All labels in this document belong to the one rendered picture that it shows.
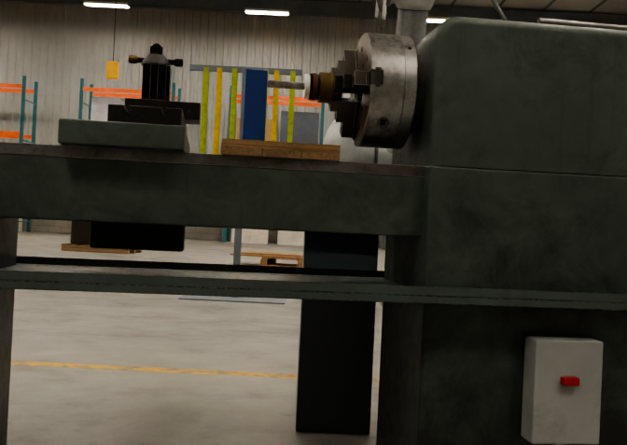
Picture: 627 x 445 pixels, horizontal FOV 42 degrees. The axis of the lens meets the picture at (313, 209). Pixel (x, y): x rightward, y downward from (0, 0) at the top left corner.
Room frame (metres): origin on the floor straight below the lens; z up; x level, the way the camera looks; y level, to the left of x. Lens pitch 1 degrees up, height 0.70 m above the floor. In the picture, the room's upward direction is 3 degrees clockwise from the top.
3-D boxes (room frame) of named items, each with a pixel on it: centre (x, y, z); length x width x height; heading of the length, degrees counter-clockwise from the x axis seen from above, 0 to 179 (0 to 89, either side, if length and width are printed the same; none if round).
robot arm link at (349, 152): (2.85, -0.11, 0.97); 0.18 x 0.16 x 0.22; 93
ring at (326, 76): (2.24, -0.02, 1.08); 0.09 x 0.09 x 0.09; 7
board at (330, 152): (2.22, 0.11, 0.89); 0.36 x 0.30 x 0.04; 7
